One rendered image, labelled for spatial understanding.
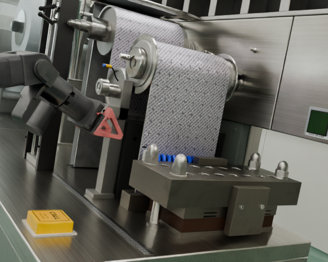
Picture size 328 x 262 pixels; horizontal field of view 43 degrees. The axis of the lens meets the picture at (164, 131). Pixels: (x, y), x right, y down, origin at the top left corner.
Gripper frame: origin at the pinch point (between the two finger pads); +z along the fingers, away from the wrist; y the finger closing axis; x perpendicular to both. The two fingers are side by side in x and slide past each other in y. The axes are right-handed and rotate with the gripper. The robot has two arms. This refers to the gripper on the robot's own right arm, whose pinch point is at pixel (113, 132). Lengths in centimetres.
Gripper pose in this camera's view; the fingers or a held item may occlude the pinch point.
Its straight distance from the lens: 95.7
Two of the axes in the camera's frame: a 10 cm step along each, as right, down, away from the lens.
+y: 5.4, 1.8, -8.2
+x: 5.4, -8.3, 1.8
